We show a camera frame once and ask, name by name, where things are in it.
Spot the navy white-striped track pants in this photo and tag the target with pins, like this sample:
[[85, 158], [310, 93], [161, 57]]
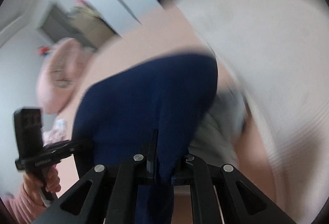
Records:
[[119, 115]]

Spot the pink patterned garment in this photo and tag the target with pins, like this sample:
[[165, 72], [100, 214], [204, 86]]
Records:
[[57, 134]]

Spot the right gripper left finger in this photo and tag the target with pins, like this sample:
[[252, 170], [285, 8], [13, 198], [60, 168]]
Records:
[[107, 194]]

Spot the pink bed sheet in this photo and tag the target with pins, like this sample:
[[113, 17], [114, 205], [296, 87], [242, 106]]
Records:
[[165, 31]]

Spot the left hand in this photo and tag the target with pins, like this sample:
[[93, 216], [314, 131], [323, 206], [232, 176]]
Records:
[[31, 184]]

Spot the pink pillow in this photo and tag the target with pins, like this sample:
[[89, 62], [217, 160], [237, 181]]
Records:
[[60, 74]]

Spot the pink fuzzy sleeve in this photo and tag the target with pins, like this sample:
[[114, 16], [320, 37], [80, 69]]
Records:
[[22, 208]]

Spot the grey printed folded garment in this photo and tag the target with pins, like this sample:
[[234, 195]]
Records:
[[220, 128]]

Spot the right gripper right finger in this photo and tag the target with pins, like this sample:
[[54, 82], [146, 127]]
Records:
[[224, 195]]

